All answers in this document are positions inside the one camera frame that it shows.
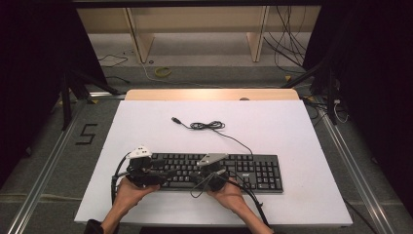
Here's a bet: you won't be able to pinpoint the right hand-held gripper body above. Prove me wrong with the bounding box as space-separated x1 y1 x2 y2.
196 152 230 192

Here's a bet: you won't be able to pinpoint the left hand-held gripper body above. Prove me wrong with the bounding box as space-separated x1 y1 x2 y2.
125 144 168 189

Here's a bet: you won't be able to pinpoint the black computer keyboard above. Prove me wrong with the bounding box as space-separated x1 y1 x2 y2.
147 152 284 194

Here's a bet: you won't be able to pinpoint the person's left hand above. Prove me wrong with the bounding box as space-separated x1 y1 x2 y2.
112 176 162 213

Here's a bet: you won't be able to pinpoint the person's right hand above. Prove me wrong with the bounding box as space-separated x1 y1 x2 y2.
207 184 248 213

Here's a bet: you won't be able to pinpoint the person's dark sleeve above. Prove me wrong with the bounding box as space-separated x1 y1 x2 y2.
83 218 105 234

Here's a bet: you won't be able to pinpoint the yellow tape roll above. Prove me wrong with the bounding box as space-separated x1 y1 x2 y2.
154 66 172 78

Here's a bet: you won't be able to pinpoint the black tripod stand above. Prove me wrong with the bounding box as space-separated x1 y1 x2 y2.
281 58 339 127
59 69 122 132

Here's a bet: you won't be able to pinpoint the black curtain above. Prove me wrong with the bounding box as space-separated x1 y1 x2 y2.
303 0 413 218
0 0 109 189

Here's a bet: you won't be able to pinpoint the beige wooden shelf unit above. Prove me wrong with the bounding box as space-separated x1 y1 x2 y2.
77 5 322 63

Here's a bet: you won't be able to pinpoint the left hand-held gripper cable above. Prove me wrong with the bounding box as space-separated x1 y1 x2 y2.
110 151 132 207

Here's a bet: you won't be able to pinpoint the hand-held gripper cable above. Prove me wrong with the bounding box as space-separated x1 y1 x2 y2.
110 151 132 207
189 168 271 227

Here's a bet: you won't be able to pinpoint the right hand-held gripper cable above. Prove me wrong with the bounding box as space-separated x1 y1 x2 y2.
189 168 271 227

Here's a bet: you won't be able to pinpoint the black keyboard cable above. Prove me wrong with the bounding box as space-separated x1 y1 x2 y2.
170 116 254 156

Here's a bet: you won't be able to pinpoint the white floor cable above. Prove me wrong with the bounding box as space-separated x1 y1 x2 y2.
139 61 228 89

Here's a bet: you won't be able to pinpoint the metal floor rail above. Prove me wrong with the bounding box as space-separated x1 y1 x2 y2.
319 106 396 234
6 92 127 234

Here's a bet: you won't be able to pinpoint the thin black floor cable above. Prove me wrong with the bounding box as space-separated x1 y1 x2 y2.
97 54 130 68

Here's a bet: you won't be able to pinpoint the tangled cables by stand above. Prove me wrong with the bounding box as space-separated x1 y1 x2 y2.
301 97 350 125

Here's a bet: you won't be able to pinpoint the bundle of black cables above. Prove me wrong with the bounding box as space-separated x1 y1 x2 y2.
262 5 308 75

